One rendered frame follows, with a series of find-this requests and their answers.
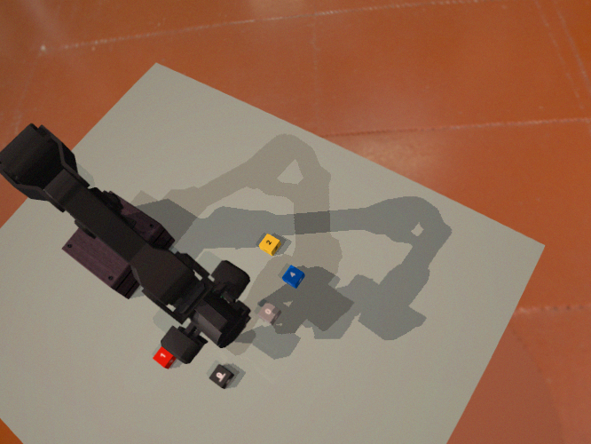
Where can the yellow block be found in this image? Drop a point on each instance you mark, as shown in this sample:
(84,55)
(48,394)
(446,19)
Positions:
(269,244)

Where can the blue block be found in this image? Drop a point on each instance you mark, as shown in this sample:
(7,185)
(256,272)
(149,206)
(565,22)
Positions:
(293,276)

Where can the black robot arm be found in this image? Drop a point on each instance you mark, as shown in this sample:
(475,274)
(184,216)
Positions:
(40,166)

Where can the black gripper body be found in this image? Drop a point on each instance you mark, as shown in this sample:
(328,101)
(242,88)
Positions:
(183,345)

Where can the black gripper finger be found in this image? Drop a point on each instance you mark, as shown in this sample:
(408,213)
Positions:
(231,296)
(199,339)

